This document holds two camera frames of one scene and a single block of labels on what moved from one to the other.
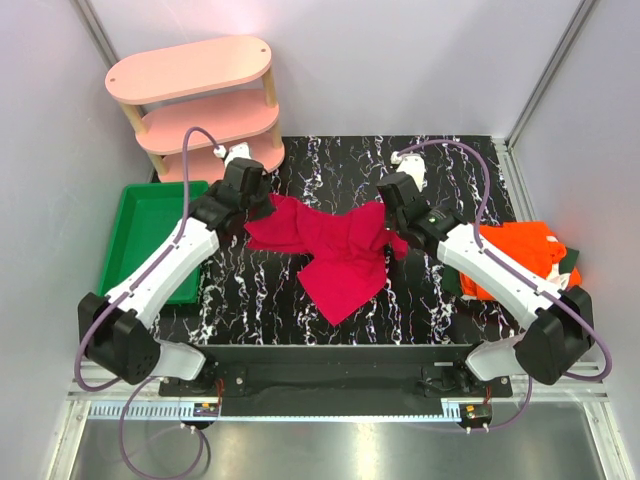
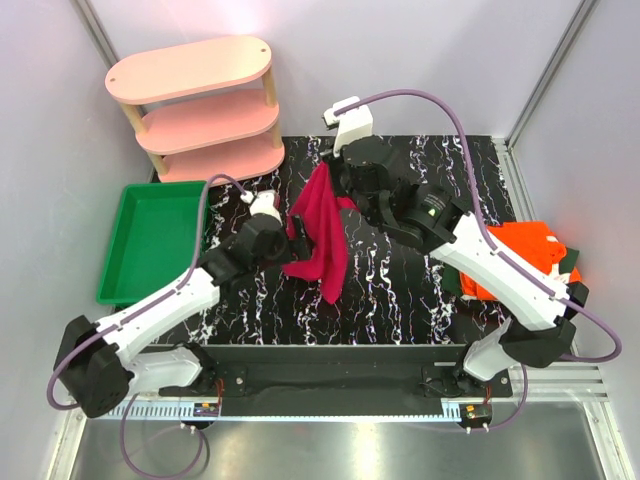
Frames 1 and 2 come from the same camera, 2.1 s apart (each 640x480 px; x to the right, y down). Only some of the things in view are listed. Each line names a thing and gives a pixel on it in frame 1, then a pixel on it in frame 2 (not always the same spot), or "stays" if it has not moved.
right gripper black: (388, 215) -> (341, 160)
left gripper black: (268, 208) -> (299, 249)
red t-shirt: (349, 250) -> (324, 212)
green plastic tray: (147, 217) stays
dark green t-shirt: (452, 276) stays
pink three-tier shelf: (220, 88) stays
